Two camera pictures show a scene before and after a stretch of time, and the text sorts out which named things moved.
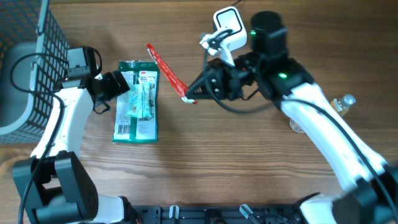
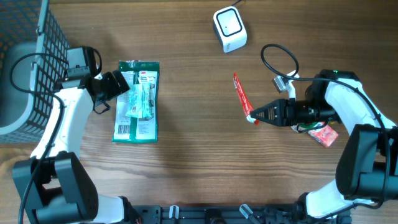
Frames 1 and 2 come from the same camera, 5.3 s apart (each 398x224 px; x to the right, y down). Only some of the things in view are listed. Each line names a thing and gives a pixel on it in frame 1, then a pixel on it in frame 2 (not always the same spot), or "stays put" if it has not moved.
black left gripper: x=114 y=89 stays put
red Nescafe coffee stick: x=177 y=85 → x=247 y=106
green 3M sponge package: x=136 y=112 stays put
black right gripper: x=225 y=78 → x=282 y=108
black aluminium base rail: x=256 y=214 stays put
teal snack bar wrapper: x=140 y=100 stays put
